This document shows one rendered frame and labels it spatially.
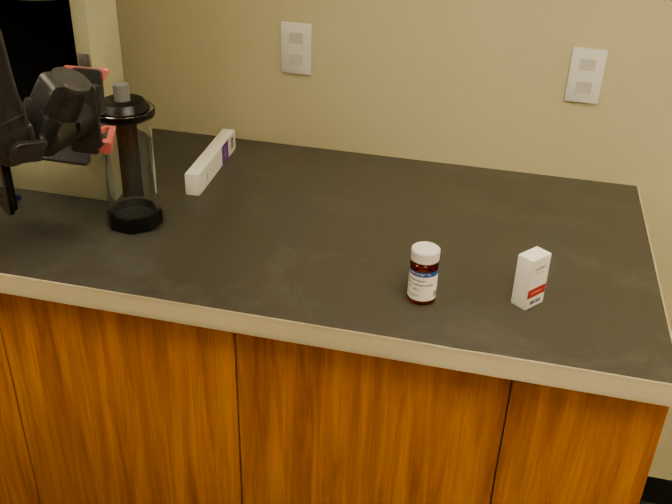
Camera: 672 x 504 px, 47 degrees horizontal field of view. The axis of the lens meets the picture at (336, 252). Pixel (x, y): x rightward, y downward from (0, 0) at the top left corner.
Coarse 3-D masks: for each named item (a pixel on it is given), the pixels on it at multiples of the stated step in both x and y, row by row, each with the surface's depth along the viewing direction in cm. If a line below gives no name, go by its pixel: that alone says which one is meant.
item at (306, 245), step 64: (256, 192) 161; (320, 192) 162; (384, 192) 162; (448, 192) 163; (512, 192) 164; (576, 192) 165; (0, 256) 135; (64, 256) 136; (128, 256) 137; (192, 256) 137; (256, 256) 138; (320, 256) 138; (384, 256) 139; (448, 256) 140; (512, 256) 140; (576, 256) 141; (640, 256) 142; (192, 320) 125; (256, 320) 122; (320, 320) 121; (384, 320) 122; (448, 320) 122; (512, 320) 123; (576, 320) 123; (640, 320) 124; (576, 384) 114; (640, 384) 111
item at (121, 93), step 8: (120, 88) 133; (128, 88) 135; (112, 96) 137; (120, 96) 134; (128, 96) 135; (136, 96) 138; (112, 104) 134; (120, 104) 134; (128, 104) 134; (136, 104) 134; (144, 104) 136; (112, 112) 133; (120, 112) 133; (128, 112) 133; (136, 112) 134
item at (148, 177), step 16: (144, 112) 135; (128, 128) 134; (144, 128) 136; (128, 144) 135; (144, 144) 137; (112, 160) 137; (128, 160) 137; (144, 160) 138; (112, 176) 139; (128, 176) 138; (144, 176) 140; (112, 192) 140; (128, 192) 140; (144, 192) 141; (112, 208) 142; (128, 208) 141; (144, 208) 142
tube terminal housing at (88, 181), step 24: (72, 0) 136; (96, 0) 140; (72, 24) 139; (96, 24) 141; (96, 48) 142; (120, 48) 151; (120, 72) 152; (24, 168) 156; (48, 168) 155; (72, 168) 153; (96, 168) 152; (48, 192) 158; (72, 192) 156; (96, 192) 155
